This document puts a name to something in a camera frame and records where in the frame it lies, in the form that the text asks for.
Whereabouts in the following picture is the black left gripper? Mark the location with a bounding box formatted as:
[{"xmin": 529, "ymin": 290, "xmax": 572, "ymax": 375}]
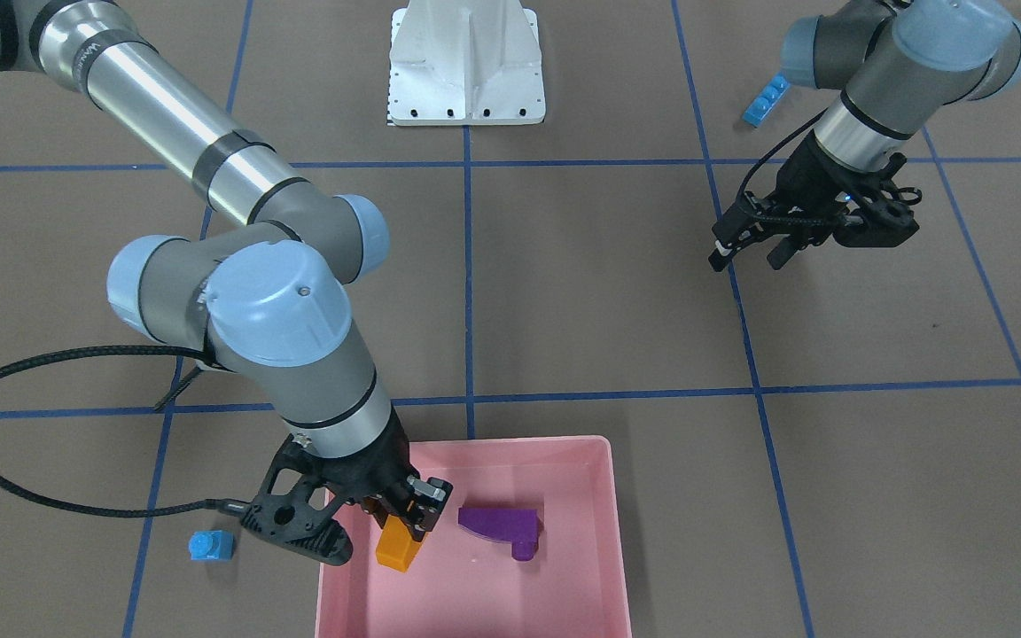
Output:
[{"xmin": 709, "ymin": 133, "xmax": 923, "ymax": 272}]

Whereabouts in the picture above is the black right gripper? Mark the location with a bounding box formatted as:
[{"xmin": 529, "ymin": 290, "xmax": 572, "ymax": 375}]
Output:
[{"xmin": 239, "ymin": 413, "xmax": 454, "ymax": 566}]

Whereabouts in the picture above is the orange toy block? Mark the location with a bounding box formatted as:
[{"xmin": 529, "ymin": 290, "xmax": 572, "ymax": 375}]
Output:
[{"xmin": 374, "ymin": 516, "xmax": 423, "ymax": 573}]

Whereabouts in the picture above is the purple curved toy block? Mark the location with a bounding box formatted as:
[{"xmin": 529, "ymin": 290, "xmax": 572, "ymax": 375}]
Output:
[{"xmin": 457, "ymin": 506, "xmax": 542, "ymax": 562}]

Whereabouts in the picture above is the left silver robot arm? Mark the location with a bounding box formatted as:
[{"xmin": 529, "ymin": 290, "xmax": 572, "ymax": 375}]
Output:
[{"xmin": 708, "ymin": 1, "xmax": 1021, "ymax": 272}]

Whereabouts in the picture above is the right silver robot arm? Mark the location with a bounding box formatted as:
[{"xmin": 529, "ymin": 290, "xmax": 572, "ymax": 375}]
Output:
[{"xmin": 0, "ymin": 1, "xmax": 451, "ymax": 571}]

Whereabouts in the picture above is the pink plastic box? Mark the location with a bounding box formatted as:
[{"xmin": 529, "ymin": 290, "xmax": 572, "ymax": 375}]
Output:
[{"xmin": 315, "ymin": 435, "xmax": 633, "ymax": 637}]

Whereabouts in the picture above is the long blue studded block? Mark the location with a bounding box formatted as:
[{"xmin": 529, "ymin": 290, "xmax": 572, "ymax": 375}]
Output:
[{"xmin": 742, "ymin": 73, "xmax": 791, "ymax": 128}]

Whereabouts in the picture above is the small blue toy block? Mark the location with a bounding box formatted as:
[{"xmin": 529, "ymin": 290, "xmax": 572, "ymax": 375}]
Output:
[{"xmin": 187, "ymin": 529, "xmax": 235, "ymax": 562}]

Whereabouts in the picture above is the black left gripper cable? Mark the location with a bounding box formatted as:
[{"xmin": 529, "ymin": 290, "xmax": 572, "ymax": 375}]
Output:
[{"xmin": 735, "ymin": 106, "xmax": 830, "ymax": 222}]

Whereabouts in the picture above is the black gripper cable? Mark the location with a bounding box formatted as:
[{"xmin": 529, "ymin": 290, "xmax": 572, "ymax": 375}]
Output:
[
  {"xmin": 0, "ymin": 346, "xmax": 254, "ymax": 520},
  {"xmin": 735, "ymin": 106, "xmax": 830, "ymax": 222}
]

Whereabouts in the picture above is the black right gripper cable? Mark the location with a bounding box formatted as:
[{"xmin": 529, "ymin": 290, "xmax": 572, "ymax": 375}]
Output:
[{"xmin": 0, "ymin": 346, "xmax": 254, "ymax": 520}]

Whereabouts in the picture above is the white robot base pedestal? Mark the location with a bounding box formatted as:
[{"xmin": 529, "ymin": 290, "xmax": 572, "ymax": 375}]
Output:
[{"xmin": 386, "ymin": 1, "xmax": 547, "ymax": 127}]

